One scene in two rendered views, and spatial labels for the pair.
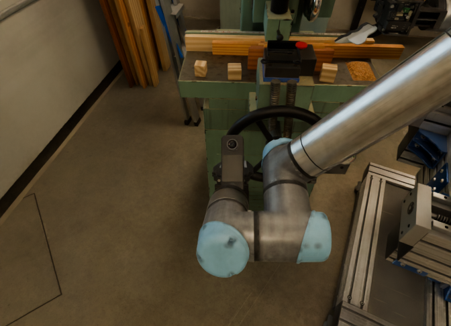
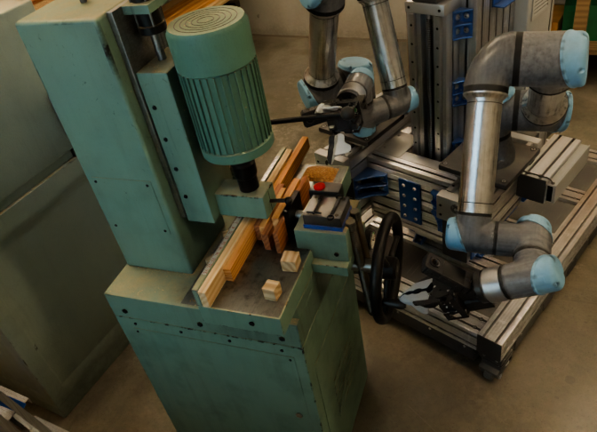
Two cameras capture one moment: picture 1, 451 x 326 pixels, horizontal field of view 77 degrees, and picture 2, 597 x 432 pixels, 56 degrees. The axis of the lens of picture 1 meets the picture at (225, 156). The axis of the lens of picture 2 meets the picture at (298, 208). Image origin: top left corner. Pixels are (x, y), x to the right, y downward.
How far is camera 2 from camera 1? 1.05 m
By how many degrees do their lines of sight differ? 49
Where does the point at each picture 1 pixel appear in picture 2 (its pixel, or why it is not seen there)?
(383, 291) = not seen: hidden behind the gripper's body
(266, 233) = (540, 244)
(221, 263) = (561, 274)
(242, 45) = (246, 244)
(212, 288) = not seen: outside the picture
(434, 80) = (497, 119)
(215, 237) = (549, 263)
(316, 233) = (541, 220)
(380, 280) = not seen: hidden behind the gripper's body
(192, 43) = (211, 293)
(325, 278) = (433, 360)
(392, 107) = (495, 143)
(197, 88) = (290, 307)
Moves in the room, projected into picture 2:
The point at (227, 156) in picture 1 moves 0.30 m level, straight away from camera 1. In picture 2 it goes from (444, 271) to (311, 259)
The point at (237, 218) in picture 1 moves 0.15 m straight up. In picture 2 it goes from (528, 256) to (535, 198)
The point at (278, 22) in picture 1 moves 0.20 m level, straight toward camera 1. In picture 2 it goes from (267, 193) to (340, 206)
